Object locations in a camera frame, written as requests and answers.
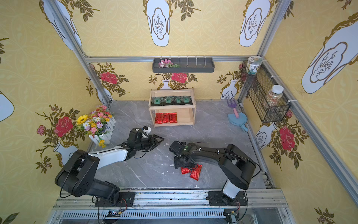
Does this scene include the red tea bag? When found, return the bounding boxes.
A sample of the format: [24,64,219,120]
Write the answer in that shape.
[155,113,163,124]
[162,113,170,124]
[190,164,202,181]
[169,113,178,124]
[180,168,191,175]

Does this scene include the green tea bag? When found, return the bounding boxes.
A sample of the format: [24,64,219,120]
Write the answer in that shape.
[151,97,163,106]
[173,96,184,105]
[182,96,193,105]
[162,96,174,105]

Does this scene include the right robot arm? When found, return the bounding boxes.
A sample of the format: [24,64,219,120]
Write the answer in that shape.
[169,141,260,206]

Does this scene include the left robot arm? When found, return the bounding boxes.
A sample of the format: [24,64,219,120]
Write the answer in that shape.
[55,126,165,206]

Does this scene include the wooden two-tier shelf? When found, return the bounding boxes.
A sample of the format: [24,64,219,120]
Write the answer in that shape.
[148,88,197,127]

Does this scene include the flower bouquet in white planter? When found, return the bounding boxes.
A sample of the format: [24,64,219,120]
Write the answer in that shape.
[75,105,116,148]

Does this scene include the purple pink toy rake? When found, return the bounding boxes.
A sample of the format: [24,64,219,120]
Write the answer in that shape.
[227,99,240,118]

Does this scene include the small connector right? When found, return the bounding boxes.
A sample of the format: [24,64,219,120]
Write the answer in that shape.
[224,211,238,224]

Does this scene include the pink flowers in tray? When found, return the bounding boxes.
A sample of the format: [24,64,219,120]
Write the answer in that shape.
[158,58,179,68]

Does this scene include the small circuit board left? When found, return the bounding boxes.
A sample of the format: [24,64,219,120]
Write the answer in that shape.
[107,210,122,218]

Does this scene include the glass jar of sprinkles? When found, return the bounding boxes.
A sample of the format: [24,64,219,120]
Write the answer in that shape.
[263,85,284,109]

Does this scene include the patterned lidded jar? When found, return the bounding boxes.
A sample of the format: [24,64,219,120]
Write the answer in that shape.
[246,56,263,75]

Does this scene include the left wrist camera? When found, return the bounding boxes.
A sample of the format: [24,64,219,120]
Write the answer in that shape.
[143,126,151,134]

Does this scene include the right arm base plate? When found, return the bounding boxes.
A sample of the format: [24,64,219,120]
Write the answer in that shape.
[206,191,248,206]

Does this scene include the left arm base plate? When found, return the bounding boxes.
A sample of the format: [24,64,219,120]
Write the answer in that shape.
[95,191,135,208]

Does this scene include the grey wall tray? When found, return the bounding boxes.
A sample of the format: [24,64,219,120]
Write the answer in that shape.
[152,57,215,73]

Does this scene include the black wire wall basket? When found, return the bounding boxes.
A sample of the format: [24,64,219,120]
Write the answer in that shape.
[241,61,291,123]

